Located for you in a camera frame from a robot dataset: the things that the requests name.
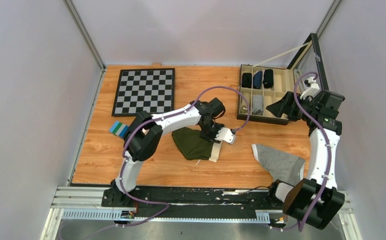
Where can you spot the aluminium frame post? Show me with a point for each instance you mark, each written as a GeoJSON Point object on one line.
{"type": "Point", "coordinates": [72, 10]}
{"type": "Point", "coordinates": [335, 4]}

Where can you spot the grey rolled underwear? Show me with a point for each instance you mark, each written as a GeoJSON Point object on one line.
{"type": "Point", "coordinates": [257, 104]}

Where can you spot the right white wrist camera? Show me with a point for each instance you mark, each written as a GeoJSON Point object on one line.
{"type": "Point", "coordinates": [309, 87]}

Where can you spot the navy rolled underwear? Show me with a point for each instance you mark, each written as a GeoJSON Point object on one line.
{"type": "Point", "coordinates": [257, 80]}

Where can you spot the black rolled underwear tall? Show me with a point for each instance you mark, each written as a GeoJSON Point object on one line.
{"type": "Point", "coordinates": [268, 78]}

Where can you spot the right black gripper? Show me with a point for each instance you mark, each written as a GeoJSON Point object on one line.
{"type": "Point", "coordinates": [281, 106]}

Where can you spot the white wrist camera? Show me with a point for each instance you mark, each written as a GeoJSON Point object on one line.
{"type": "Point", "coordinates": [226, 135]}
{"type": "Point", "coordinates": [309, 87]}

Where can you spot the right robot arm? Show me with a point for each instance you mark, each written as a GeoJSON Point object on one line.
{"type": "Point", "coordinates": [314, 200]}

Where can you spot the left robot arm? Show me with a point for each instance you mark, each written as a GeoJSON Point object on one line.
{"type": "Point", "coordinates": [141, 138]}

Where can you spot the green underwear white waistband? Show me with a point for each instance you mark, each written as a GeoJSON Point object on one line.
{"type": "Point", "coordinates": [193, 147]}

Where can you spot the black white chessboard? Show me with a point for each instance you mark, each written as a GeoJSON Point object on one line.
{"type": "Point", "coordinates": [151, 90]}

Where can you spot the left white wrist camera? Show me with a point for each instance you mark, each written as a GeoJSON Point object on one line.
{"type": "Point", "coordinates": [226, 135]}

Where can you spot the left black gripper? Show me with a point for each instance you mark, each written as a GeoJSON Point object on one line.
{"type": "Point", "coordinates": [212, 138]}

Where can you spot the black compartment storage box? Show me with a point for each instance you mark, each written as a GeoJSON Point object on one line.
{"type": "Point", "coordinates": [307, 58]}

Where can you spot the left aluminium frame post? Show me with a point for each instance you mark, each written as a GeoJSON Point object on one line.
{"type": "Point", "coordinates": [72, 10]}

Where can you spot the right aluminium frame post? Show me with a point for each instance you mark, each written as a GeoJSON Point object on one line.
{"type": "Point", "coordinates": [335, 4]}

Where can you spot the blue white block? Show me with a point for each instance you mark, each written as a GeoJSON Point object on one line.
{"type": "Point", "coordinates": [118, 129]}

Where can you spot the beige rolled underwear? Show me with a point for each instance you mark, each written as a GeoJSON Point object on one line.
{"type": "Point", "coordinates": [244, 106]}

